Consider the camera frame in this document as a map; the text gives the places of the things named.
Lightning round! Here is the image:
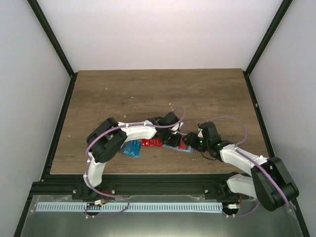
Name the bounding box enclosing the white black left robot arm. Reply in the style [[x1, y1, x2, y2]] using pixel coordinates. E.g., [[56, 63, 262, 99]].
[[83, 112, 185, 199]]

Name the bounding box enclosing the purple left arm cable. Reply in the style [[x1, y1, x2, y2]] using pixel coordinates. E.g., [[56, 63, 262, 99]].
[[84, 106, 186, 219]]

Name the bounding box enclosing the black frame post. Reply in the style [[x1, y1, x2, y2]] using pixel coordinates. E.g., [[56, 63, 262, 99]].
[[244, 0, 294, 75], [26, 0, 75, 78]]

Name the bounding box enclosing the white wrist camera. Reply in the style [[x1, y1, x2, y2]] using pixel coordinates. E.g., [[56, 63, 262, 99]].
[[170, 122, 184, 134], [197, 125, 203, 139]]

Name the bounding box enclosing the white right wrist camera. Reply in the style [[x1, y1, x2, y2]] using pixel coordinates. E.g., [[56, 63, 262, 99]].
[[197, 125, 203, 139]]

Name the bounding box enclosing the black right frame post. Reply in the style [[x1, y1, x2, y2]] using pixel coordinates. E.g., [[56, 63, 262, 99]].
[[244, 0, 294, 75]]

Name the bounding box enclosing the red credit card pile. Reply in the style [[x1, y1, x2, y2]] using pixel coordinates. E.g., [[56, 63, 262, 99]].
[[141, 138, 163, 148]]

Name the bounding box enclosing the black left frame post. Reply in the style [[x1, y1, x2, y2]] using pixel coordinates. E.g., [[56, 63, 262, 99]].
[[26, 0, 75, 78]]

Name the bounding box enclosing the blue card holder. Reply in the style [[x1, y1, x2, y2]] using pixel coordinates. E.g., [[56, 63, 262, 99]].
[[162, 133, 193, 154]]

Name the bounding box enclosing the black credit card pile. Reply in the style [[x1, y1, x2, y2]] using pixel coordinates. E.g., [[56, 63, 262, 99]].
[[118, 143, 127, 154]]

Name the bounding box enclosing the grey metal base plate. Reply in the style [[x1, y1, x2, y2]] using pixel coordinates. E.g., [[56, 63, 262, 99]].
[[20, 196, 303, 237]]

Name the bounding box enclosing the black front frame rail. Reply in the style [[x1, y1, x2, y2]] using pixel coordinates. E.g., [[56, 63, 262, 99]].
[[30, 173, 236, 200]]

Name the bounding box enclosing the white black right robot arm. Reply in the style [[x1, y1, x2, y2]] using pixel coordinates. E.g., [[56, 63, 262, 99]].
[[182, 121, 299, 211]]

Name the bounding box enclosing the light blue slotted cable duct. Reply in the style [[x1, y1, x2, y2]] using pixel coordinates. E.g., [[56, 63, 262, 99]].
[[36, 202, 223, 213]]

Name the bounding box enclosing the blue credit card pile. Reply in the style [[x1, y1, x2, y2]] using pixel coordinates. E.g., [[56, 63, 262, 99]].
[[123, 140, 142, 158]]

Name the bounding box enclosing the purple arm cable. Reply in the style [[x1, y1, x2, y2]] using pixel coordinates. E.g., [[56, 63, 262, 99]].
[[207, 116, 290, 218], [84, 106, 186, 219]]

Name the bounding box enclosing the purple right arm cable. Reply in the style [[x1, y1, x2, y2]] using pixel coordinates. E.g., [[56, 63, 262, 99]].
[[207, 116, 290, 218]]

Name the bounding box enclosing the single red credit card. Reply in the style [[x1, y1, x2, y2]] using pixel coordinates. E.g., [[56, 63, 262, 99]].
[[178, 134, 191, 152]]

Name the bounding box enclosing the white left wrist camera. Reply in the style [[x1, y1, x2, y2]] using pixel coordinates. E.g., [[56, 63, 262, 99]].
[[170, 122, 184, 134]]

